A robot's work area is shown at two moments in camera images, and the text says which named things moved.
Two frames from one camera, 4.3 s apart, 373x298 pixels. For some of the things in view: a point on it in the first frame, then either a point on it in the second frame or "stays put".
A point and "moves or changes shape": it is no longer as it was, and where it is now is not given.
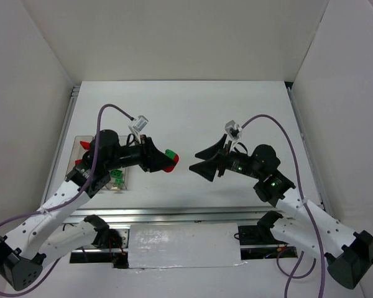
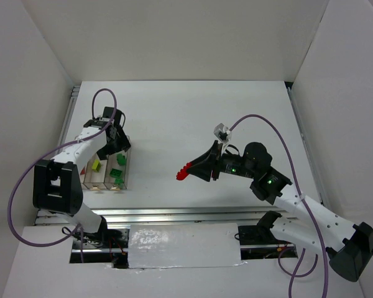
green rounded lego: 170,153 moves or changes shape
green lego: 116,172 stays put
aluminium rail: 173,215 stays put
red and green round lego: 174,157 → 183,174
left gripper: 144,153 → 119,144
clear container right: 117,179 stays put
